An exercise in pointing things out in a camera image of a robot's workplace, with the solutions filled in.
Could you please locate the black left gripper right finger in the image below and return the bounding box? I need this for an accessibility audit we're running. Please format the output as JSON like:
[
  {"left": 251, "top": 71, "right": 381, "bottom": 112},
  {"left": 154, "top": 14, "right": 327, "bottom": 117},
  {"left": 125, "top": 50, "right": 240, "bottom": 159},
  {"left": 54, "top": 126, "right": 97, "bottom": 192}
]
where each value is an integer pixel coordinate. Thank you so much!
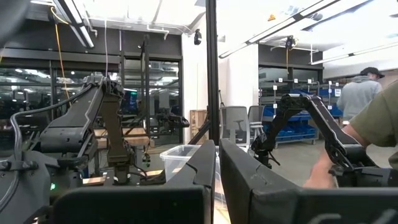
[{"left": 219, "top": 138, "right": 398, "bottom": 224}]

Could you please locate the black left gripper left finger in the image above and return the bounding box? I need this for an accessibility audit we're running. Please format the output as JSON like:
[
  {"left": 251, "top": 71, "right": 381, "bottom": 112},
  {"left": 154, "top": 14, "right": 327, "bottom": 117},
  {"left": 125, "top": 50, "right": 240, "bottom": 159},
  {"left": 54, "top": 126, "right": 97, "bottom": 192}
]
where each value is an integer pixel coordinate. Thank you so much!
[{"left": 51, "top": 139, "right": 217, "bottom": 224}]

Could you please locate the clear plastic bin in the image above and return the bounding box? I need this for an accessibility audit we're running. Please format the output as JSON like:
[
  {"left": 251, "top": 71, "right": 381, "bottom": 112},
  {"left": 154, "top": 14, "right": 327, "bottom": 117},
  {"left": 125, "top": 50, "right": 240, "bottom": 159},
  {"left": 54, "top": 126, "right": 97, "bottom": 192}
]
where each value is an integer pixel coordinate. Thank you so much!
[{"left": 159, "top": 144, "right": 225, "bottom": 206}]

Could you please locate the wooden workbench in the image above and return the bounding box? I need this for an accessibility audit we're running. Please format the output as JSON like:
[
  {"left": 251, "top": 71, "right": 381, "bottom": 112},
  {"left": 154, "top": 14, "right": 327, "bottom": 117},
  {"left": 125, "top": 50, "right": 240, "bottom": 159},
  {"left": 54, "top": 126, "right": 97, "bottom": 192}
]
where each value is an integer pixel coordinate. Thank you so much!
[{"left": 93, "top": 126, "right": 154, "bottom": 151}]

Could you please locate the blue bin shelf rack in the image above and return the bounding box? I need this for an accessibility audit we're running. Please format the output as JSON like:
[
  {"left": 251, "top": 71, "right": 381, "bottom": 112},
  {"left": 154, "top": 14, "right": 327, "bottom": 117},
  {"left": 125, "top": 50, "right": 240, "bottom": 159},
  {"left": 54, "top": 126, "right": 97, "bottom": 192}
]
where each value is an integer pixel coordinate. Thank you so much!
[{"left": 259, "top": 79, "right": 321, "bottom": 146}]

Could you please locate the wooden crate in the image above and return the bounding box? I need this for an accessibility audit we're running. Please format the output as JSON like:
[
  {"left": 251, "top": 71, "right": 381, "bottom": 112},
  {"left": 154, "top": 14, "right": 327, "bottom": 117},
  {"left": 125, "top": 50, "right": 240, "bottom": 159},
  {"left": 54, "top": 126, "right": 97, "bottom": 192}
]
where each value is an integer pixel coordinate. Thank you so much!
[{"left": 190, "top": 109, "right": 208, "bottom": 142}]

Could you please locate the person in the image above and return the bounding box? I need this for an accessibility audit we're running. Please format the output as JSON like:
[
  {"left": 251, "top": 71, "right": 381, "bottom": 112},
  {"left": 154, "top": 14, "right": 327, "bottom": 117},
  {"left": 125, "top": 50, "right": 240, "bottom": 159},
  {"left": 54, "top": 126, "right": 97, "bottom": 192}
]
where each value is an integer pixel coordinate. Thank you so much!
[
  {"left": 303, "top": 80, "right": 398, "bottom": 189},
  {"left": 336, "top": 66, "right": 386, "bottom": 121}
]

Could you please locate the long ceiling light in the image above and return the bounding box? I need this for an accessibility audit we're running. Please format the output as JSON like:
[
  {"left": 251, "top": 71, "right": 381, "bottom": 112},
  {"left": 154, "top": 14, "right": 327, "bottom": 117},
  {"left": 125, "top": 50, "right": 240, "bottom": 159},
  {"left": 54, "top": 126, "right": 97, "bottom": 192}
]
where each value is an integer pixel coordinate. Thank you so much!
[
  {"left": 52, "top": 0, "right": 96, "bottom": 49},
  {"left": 310, "top": 40, "right": 398, "bottom": 66},
  {"left": 218, "top": 0, "right": 341, "bottom": 60}
]

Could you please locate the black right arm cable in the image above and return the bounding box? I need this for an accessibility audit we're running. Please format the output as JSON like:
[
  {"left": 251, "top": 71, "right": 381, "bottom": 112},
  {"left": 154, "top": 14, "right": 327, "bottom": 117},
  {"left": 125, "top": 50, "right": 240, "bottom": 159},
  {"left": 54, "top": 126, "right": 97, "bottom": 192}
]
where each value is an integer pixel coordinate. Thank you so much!
[{"left": 0, "top": 83, "right": 94, "bottom": 215}]

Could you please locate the orange hanging cable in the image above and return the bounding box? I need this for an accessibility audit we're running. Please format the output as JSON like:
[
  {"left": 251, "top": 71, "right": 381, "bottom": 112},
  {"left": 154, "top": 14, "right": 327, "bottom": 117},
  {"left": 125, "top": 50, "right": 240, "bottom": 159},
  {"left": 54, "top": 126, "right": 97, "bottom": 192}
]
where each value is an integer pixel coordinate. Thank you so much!
[{"left": 49, "top": 6, "right": 72, "bottom": 102}]

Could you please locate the black vertical post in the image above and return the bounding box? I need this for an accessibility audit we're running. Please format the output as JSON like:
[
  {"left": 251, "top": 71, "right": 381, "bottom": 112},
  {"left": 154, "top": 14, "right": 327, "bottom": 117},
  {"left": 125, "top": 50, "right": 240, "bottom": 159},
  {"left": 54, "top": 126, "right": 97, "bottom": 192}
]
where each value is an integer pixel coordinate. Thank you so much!
[{"left": 205, "top": 0, "right": 220, "bottom": 146}]

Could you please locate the white hanging cable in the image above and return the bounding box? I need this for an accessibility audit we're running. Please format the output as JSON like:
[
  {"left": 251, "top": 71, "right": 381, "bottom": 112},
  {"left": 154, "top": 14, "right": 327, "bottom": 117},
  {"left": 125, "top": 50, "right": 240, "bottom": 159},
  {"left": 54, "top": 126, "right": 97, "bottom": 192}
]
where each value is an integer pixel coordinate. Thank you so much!
[{"left": 103, "top": 19, "right": 109, "bottom": 79}]

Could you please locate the ceiling cord reel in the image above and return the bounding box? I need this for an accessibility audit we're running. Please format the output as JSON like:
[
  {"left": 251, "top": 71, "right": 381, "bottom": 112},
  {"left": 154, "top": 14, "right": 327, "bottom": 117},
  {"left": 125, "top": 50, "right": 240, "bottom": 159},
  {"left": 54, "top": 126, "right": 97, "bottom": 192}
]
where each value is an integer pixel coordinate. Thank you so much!
[{"left": 285, "top": 35, "right": 297, "bottom": 68}]

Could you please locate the black ceiling camera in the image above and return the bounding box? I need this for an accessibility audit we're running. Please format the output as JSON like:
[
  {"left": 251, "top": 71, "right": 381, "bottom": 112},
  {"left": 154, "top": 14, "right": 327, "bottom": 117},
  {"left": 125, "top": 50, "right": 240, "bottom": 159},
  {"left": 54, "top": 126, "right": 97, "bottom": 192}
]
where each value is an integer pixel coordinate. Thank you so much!
[{"left": 193, "top": 28, "right": 203, "bottom": 46}]

